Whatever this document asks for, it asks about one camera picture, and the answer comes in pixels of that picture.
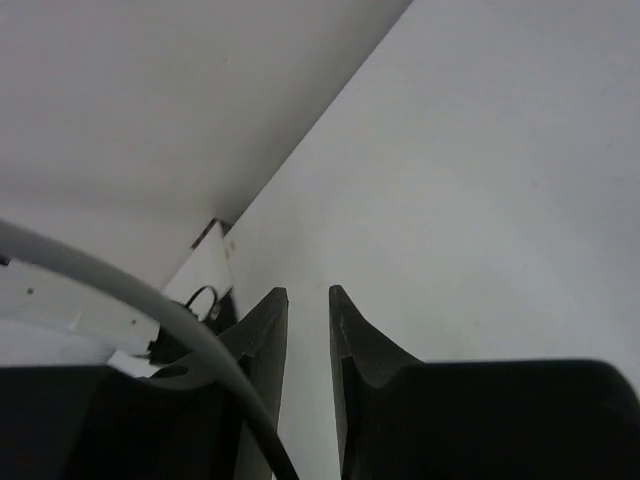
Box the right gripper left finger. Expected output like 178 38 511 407
0 286 290 480

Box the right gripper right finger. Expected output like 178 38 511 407
329 285 639 479

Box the grey headphone cable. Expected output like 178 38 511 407
0 218 301 480

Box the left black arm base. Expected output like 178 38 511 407
147 284 241 366

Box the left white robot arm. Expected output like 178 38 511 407
1 260 159 367

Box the left metal table rail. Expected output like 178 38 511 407
191 218 232 250

